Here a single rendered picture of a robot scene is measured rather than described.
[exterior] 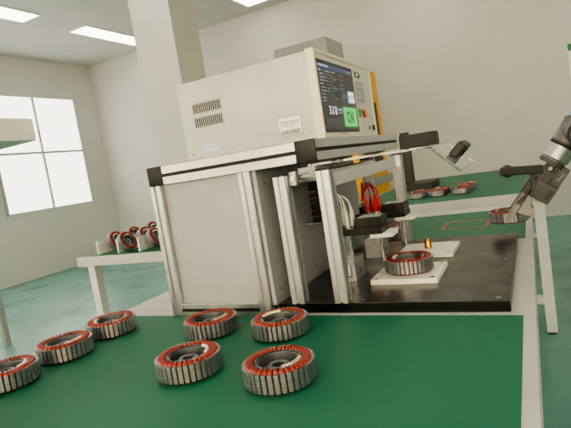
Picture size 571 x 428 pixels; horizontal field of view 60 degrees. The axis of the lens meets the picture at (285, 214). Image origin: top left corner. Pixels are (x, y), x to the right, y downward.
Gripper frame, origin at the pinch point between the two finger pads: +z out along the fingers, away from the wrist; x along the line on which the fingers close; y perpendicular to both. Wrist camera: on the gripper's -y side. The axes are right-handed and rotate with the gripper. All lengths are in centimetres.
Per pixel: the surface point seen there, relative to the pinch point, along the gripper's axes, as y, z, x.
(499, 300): 3, 5, -66
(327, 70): -53, -16, -47
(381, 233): -23, 10, -49
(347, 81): -53, -16, -33
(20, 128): -70, 8, -108
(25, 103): -637, 243, 354
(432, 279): -8, 12, -53
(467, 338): 1, 9, -79
